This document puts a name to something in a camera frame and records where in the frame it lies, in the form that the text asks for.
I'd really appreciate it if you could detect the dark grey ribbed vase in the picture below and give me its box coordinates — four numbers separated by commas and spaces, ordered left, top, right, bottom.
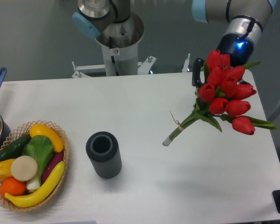
85, 131, 122, 179

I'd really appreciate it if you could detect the green cucumber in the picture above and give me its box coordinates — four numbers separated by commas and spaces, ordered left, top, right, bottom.
0, 134, 31, 162

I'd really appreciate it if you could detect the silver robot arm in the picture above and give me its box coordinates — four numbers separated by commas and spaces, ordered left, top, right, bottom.
72, 0, 276, 76

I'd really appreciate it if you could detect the woven wicker basket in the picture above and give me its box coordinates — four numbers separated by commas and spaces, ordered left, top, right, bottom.
0, 119, 70, 213

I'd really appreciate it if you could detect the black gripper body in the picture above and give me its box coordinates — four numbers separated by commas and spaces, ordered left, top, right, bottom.
217, 34, 254, 67

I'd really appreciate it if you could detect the red tulip bouquet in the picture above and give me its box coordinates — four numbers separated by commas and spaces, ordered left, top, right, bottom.
162, 49, 276, 147

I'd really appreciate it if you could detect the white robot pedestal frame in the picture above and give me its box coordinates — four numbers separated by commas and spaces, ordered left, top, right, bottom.
71, 42, 191, 78

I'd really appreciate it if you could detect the green bok choy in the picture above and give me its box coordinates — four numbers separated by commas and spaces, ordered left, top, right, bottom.
21, 135, 54, 193

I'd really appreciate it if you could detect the purple sweet potato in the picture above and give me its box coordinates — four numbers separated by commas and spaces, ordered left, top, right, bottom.
42, 152, 64, 183

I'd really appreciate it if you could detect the beige round disc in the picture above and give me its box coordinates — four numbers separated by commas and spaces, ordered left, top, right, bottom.
11, 155, 38, 182

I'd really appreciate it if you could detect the yellow bell pepper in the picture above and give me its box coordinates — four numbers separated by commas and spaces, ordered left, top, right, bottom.
0, 159, 15, 182

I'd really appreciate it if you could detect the yellow banana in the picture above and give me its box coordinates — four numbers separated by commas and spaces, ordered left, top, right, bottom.
5, 161, 65, 208

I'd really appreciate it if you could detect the orange fruit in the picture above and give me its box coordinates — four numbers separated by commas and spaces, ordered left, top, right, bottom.
0, 177, 26, 199

